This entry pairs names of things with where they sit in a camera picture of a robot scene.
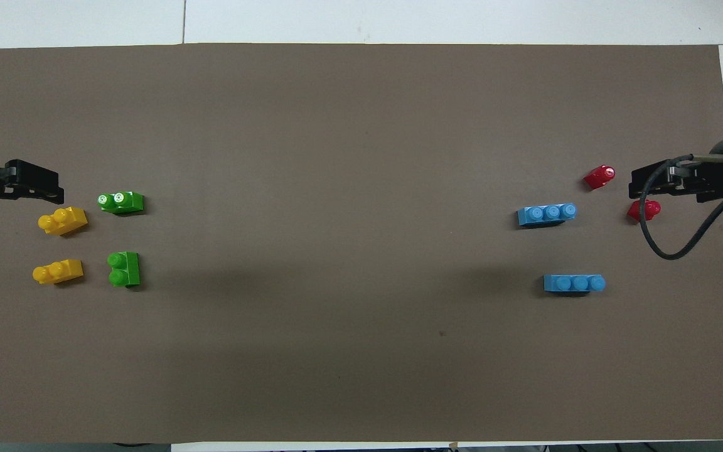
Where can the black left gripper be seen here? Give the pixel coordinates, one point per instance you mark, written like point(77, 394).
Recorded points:
point(4, 179)

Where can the blue three-stud toy block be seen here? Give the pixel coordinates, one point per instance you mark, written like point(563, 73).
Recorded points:
point(573, 284)
point(546, 215)

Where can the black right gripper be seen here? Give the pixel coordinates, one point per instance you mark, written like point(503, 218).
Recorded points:
point(694, 179)

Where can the yellow two-stud toy block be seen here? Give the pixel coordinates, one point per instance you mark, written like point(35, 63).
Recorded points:
point(57, 272)
point(63, 221)

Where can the green two-stud toy block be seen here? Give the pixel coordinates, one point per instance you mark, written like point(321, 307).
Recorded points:
point(122, 203)
point(124, 270)

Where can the red one-stud toy block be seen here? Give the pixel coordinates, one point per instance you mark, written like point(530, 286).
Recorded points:
point(600, 177)
point(645, 212)

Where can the brown table mat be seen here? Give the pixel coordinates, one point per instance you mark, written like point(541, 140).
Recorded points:
point(361, 251)

